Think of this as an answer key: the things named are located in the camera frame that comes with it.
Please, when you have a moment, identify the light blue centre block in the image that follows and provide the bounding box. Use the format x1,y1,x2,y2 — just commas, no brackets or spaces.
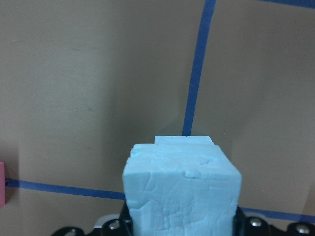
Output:
154,136,214,145

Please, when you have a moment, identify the pink block right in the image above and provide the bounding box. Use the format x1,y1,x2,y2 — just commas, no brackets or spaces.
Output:
0,162,5,209

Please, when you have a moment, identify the light blue foam block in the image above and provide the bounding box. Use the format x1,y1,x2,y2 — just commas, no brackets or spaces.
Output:
123,144,242,236

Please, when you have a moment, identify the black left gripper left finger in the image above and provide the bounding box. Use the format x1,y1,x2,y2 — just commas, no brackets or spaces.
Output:
52,201,133,236

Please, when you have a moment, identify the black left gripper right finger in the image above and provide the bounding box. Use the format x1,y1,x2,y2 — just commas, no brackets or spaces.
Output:
232,206,315,236

